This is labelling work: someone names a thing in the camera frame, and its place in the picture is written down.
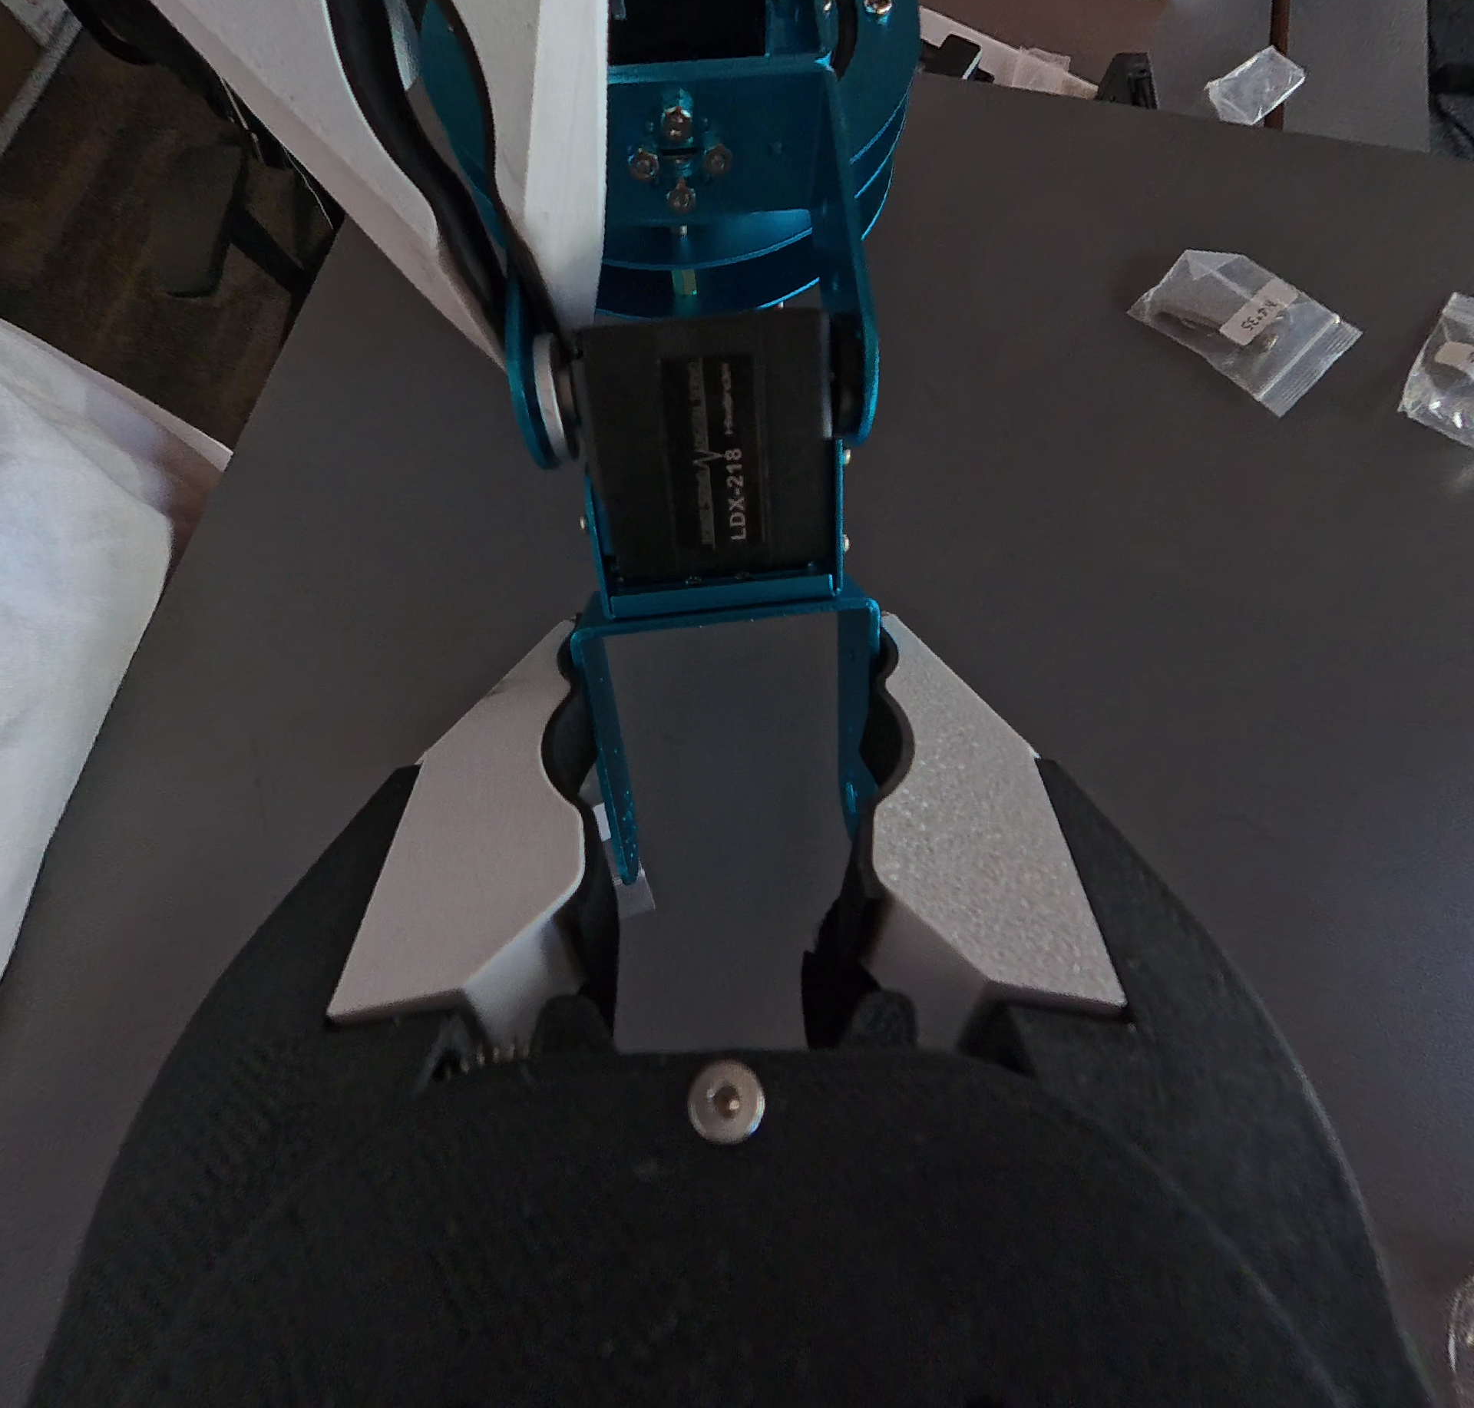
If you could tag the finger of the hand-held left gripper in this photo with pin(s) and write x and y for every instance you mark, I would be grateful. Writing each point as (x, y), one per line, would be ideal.
(552, 107)
(287, 73)

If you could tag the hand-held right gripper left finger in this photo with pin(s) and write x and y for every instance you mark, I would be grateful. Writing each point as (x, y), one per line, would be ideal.
(460, 856)

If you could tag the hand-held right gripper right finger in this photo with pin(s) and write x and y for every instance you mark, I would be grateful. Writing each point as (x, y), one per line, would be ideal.
(978, 856)

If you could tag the blue toy robot arm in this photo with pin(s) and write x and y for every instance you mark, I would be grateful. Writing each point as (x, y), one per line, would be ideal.
(707, 464)

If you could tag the dark grey desk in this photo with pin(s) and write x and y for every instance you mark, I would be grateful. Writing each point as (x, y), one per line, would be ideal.
(1151, 683)

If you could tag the small black device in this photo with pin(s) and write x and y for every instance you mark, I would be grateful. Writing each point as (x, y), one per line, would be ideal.
(955, 54)
(1133, 78)

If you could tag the person's white shirt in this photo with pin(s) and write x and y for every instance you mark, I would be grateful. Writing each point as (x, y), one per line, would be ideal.
(69, 625)

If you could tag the small labelled plastic parts bag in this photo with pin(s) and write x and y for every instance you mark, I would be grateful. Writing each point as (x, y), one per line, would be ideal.
(1243, 326)

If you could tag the dark grey table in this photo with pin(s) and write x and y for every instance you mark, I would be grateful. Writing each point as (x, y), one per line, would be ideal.
(1347, 3)

